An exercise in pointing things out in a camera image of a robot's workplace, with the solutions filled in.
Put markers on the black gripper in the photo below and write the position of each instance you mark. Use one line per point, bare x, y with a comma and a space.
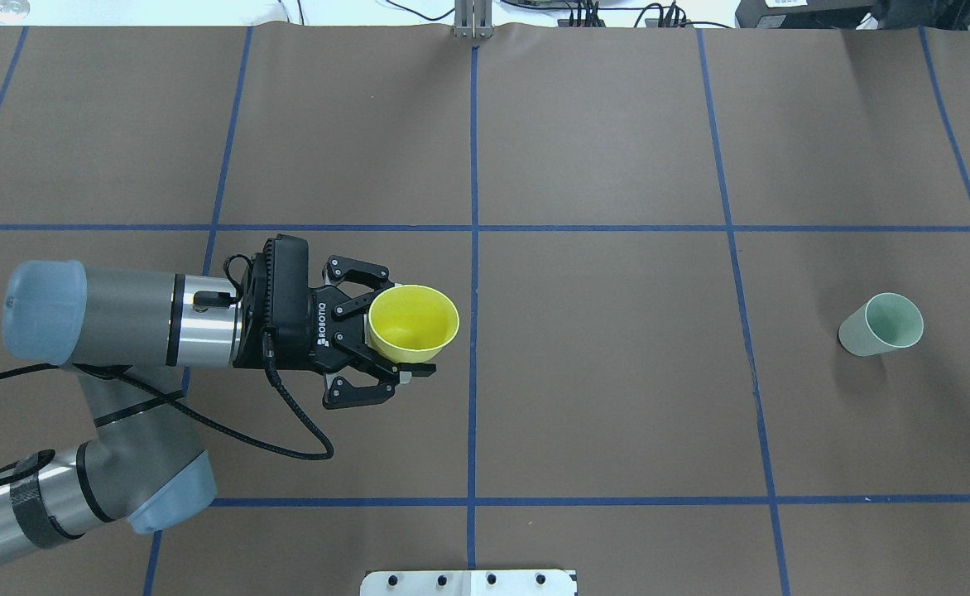
320, 324

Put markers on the yellow plastic cup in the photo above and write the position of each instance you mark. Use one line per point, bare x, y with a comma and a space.
411, 324

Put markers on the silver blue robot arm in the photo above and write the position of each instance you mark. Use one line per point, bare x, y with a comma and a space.
128, 335

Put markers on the green plastic cup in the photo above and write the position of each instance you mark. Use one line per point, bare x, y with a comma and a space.
887, 322

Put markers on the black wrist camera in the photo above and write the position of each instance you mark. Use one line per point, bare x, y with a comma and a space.
278, 303

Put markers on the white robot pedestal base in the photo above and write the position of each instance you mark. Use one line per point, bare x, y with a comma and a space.
471, 582

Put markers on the aluminium frame post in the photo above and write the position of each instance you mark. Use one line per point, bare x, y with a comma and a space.
473, 19

